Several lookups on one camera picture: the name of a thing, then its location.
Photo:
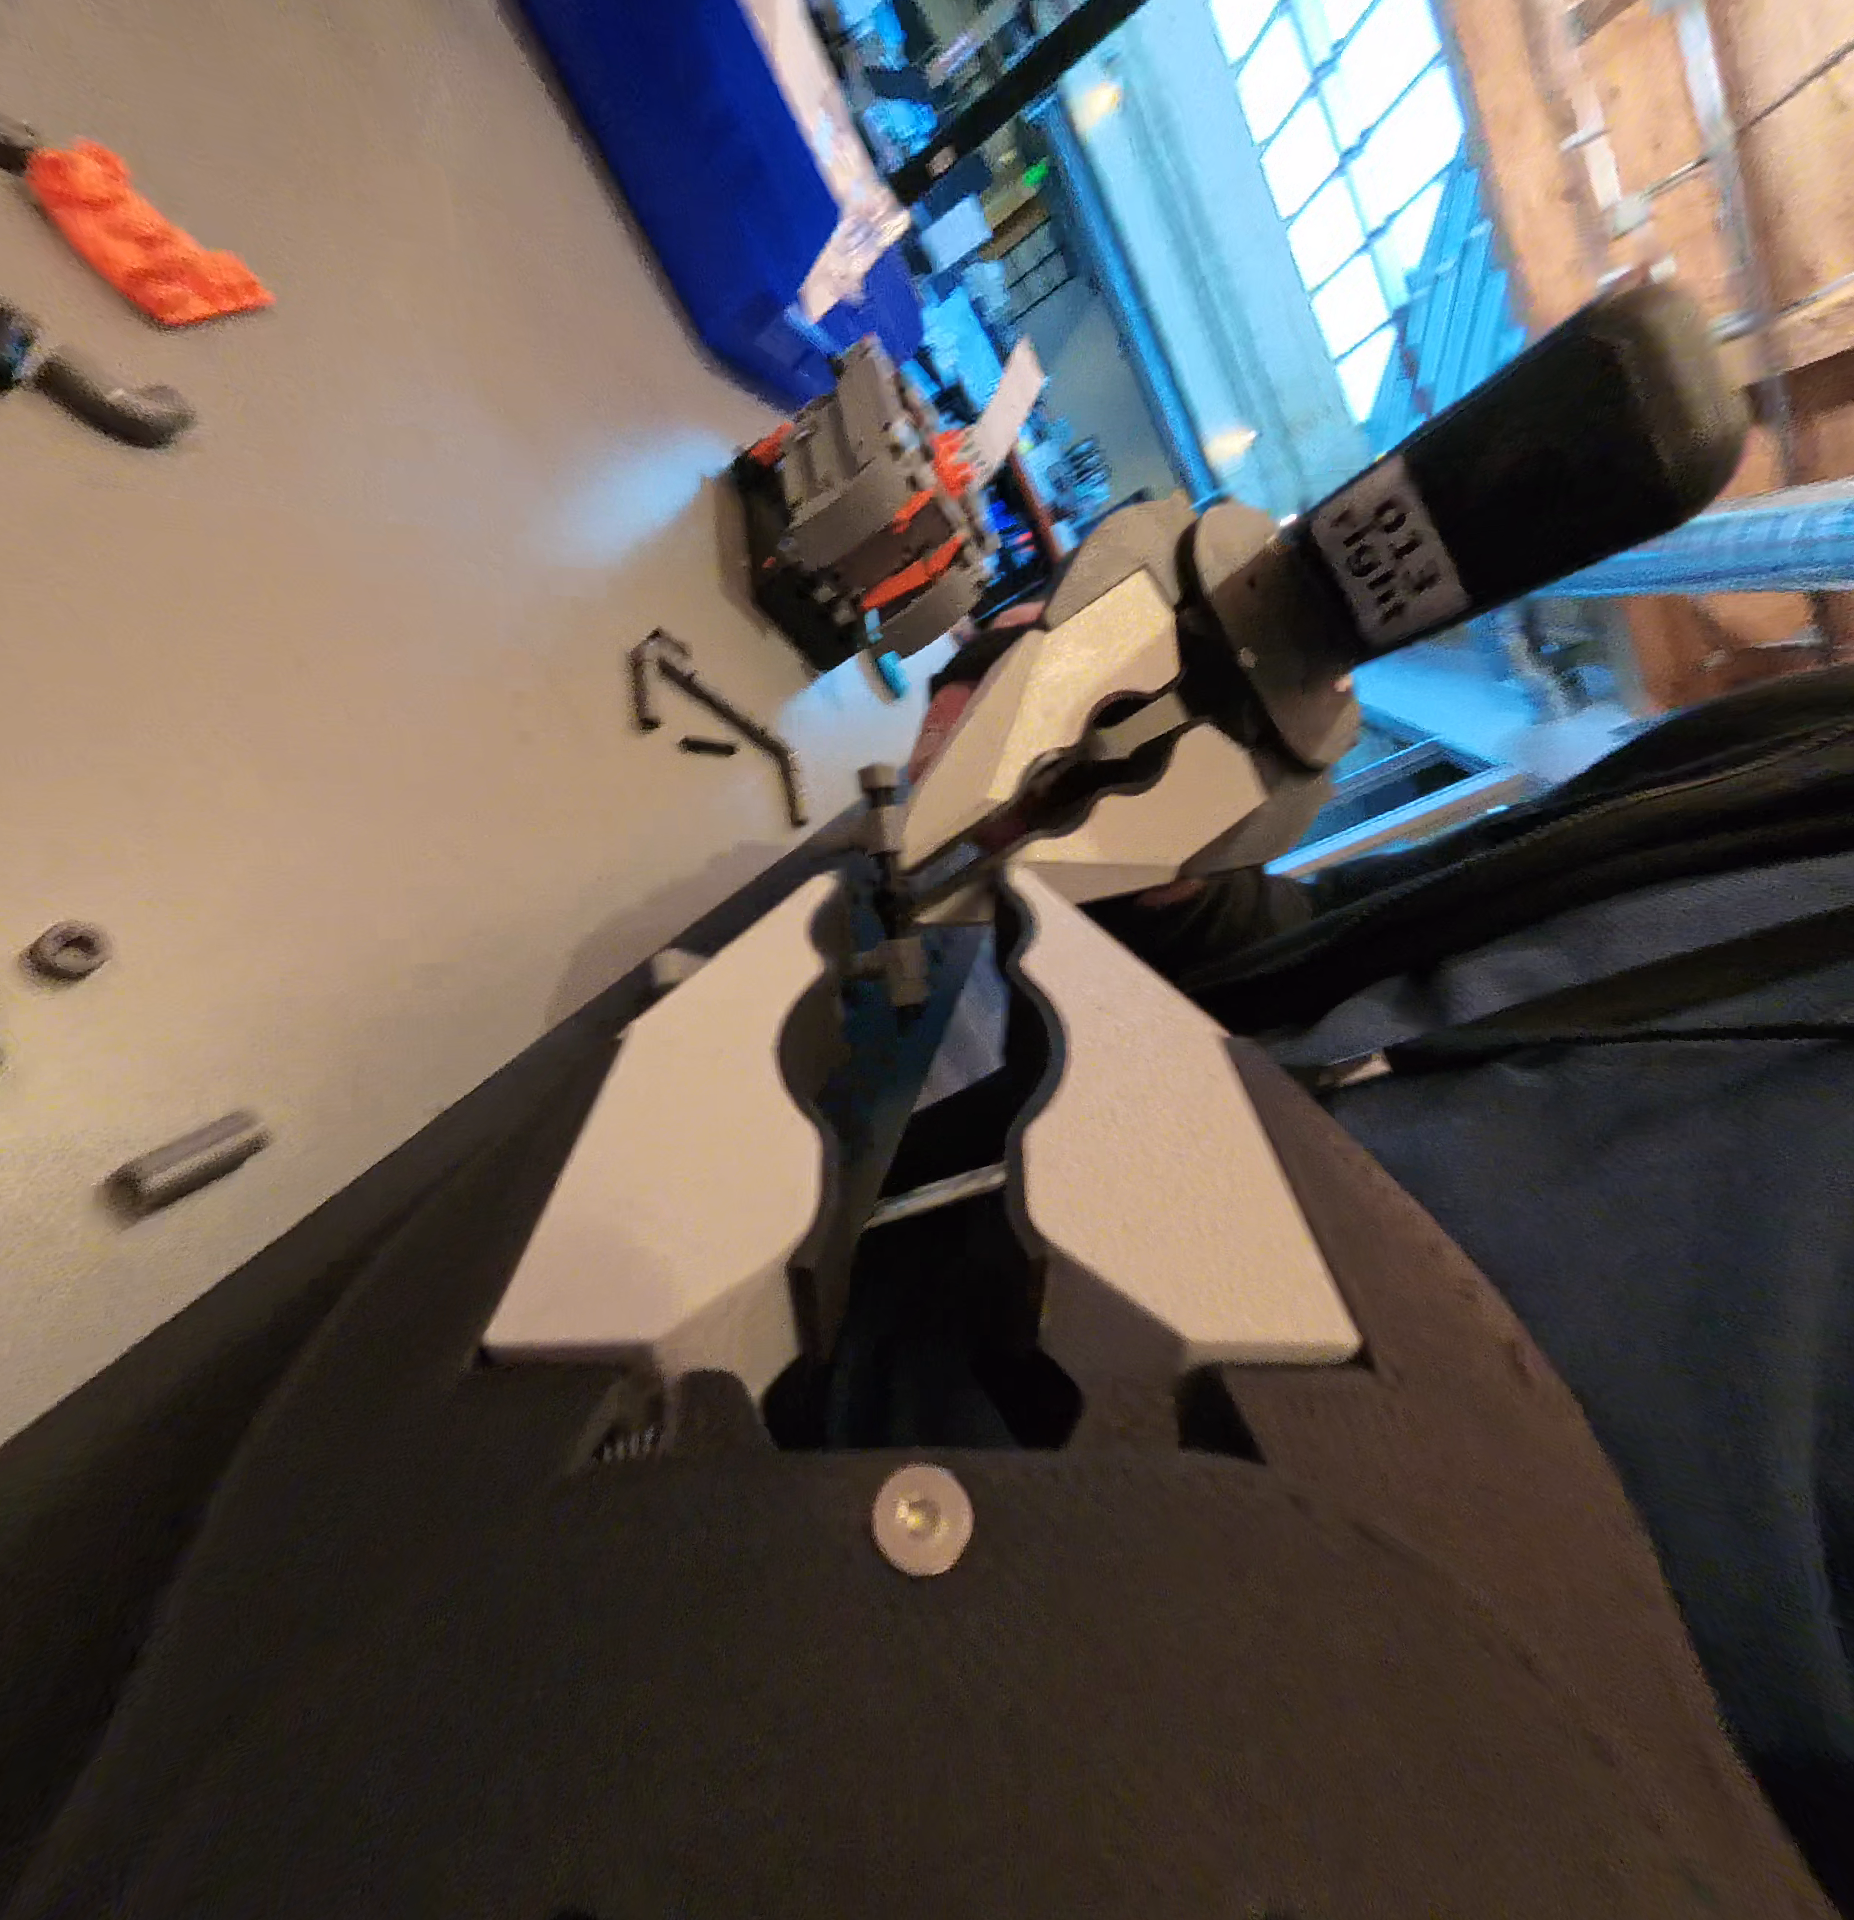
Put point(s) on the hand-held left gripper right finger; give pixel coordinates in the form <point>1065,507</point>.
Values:
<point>1167,1185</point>

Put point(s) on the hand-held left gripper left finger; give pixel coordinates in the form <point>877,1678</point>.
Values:
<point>672,1154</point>

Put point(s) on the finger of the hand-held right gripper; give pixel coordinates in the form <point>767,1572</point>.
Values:
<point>1071,661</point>
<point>1167,819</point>

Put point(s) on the dark grey toy bolt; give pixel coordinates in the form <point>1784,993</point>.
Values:
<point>878,833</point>

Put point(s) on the grey toy elbow pipe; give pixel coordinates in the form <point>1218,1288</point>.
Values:
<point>116,408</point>

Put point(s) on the grey orange toy assembly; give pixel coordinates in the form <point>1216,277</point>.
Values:
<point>867,510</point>

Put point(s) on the large paned window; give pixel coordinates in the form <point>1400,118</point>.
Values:
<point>1362,194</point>

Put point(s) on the long black rod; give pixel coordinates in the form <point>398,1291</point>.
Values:
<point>751,739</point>

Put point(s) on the bent black rod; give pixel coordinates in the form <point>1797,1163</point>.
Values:
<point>651,683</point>

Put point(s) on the short grey pin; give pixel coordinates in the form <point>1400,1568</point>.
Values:
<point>185,1164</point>

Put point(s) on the person's blue trousers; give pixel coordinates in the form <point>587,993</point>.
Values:
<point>1692,1320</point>

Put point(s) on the blue plastic bin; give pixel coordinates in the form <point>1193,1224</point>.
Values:
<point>686,164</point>

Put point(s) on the small grey square nut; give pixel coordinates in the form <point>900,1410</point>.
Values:
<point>65,951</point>

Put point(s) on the orange studded toy plate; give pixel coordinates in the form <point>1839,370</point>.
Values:
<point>140,233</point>

